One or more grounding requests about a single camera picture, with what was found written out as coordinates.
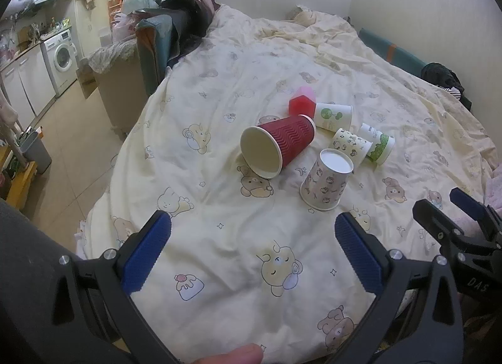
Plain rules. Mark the red plastic cup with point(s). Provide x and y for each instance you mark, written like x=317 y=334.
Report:
x=302 y=105

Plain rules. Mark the pink cloth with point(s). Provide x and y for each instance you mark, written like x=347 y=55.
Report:
x=495 y=191

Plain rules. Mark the small pattern paper cup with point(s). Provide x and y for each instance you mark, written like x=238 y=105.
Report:
x=351 y=145

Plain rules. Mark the striped cloth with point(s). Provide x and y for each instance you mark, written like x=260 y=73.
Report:
x=459 y=93

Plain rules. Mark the beige sofa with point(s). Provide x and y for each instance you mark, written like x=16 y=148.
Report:
x=117 y=89

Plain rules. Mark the red ribbed paper cup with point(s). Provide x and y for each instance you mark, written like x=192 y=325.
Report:
x=294 y=136

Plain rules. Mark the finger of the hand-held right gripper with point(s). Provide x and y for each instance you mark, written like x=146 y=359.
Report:
x=467 y=201
x=433 y=213

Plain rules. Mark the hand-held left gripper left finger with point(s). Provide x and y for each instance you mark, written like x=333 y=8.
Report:
x=147 y=258

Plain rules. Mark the black garment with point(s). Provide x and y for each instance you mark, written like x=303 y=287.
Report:
x=441 y=76

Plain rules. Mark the white kitchen cabinet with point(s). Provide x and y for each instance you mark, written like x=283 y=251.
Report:
x=27 y=78

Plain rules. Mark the green bush print paper cup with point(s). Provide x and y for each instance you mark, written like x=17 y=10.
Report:
x=379 y=144

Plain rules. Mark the yellow wooden stool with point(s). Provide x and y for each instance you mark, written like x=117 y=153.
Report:
x=21 y=179

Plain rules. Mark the beige pillow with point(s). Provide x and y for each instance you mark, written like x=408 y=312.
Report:
x=302 y=15

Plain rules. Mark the green mattress edge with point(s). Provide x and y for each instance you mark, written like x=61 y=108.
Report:
x=392 y=48

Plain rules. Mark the dark clothes pile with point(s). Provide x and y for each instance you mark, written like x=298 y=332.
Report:
x=188 y=15

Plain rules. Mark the person's left hand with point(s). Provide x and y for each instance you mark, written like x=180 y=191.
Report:
x=231 y=355

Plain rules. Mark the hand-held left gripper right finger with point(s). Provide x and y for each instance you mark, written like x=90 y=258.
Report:
x=359 y=258

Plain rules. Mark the cardboard box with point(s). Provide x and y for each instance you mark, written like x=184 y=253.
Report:
x=87 y=83

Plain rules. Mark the white washing machine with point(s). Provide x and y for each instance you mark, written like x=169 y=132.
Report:
x=60 y=56

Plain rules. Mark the grey trash bin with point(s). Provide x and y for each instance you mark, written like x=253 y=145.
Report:
x=37 y=152

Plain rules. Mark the animal print paper cup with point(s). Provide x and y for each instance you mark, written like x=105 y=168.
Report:
x=323 y=183

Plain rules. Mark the green tree print paper cup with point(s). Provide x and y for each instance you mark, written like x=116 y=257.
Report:
x=333 y=115

